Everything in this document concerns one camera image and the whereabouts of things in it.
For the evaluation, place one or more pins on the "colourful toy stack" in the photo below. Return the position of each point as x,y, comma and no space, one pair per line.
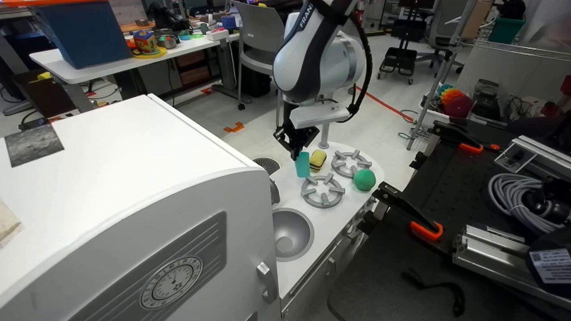
453,101

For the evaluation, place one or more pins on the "grey stove burner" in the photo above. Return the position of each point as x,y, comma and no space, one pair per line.
321,190
348,162

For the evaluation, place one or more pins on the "grey toy sink basin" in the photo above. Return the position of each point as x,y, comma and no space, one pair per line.
293,233

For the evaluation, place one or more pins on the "yellow sponge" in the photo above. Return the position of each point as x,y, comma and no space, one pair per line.
318,156

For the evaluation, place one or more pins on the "right grey stove burner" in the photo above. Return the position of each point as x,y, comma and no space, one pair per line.
348,162

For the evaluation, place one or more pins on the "grey office chair near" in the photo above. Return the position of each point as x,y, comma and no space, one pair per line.
261,33

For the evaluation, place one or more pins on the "white toy kitchen cabinet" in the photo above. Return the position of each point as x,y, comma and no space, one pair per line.
136,212

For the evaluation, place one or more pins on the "green ball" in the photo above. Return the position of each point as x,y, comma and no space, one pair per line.
364,178

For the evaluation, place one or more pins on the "grey vertical pole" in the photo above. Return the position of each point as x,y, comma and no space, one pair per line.
323,137

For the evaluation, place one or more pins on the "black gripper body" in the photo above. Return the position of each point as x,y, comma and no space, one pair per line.
289,135

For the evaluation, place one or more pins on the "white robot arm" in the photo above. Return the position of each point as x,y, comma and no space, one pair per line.
323,49

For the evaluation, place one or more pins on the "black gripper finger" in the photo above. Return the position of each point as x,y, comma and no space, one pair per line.
294,153

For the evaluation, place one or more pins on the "left grey stove burner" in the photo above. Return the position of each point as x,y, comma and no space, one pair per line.
321,190

